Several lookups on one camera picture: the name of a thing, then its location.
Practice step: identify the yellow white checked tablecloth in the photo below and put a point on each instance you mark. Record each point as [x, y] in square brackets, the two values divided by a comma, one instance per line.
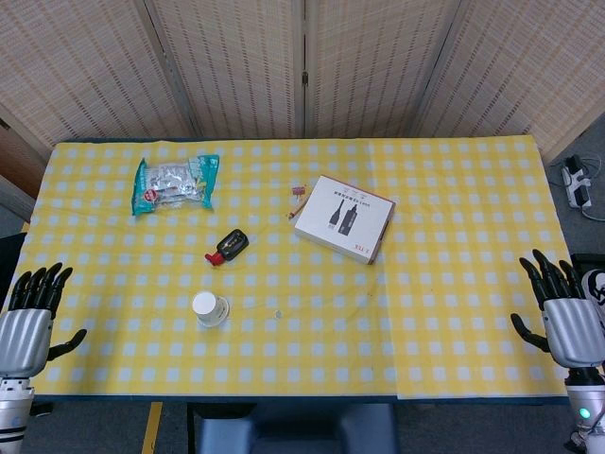
[472, 265]
[142, 284]

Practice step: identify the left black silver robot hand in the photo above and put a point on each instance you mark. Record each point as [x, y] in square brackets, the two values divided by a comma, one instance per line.
[23, 338]

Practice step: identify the woven folding screen panel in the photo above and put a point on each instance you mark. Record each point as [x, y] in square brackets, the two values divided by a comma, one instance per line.
[373, 66]
[529, 71]
[85, 66]
[231, 66]

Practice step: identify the short wooden pencil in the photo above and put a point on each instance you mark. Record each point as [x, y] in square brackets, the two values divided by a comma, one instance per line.
[298, 207]

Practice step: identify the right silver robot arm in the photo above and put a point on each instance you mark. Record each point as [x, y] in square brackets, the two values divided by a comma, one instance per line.
[588, 411]

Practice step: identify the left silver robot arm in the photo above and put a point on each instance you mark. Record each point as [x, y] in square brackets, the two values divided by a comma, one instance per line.
[13, 416]

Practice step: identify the brown wooden board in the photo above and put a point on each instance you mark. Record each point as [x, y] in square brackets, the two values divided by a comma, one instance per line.
[19, 161]

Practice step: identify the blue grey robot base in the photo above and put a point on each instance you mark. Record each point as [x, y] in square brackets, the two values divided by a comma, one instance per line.
[293, 428]

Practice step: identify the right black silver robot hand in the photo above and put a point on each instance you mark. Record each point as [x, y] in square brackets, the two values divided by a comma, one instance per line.
[574, 331]

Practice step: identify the black bottle red cap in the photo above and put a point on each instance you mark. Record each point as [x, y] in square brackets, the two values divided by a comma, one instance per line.
[231, 245]

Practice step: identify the black bag white print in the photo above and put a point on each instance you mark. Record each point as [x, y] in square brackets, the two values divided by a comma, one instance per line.
[593, 284]

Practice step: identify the green silver snack bag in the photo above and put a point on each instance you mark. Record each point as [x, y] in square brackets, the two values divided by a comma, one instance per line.
[175, 184]

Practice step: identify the metal screen hinge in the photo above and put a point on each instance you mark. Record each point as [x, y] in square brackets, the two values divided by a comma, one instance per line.
[305, 78]

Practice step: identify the white cardboard adapter box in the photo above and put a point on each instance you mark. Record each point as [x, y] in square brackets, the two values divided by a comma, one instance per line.
[347, 215]

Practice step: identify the white paper cup blue flower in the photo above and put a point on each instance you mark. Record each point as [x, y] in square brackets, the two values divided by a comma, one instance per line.
[213, 325]
[208, 306]

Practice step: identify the red binder clip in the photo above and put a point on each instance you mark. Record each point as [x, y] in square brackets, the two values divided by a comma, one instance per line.
[299, 191]

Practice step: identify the white power strip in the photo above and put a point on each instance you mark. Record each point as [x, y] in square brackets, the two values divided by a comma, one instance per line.
[577, 184]

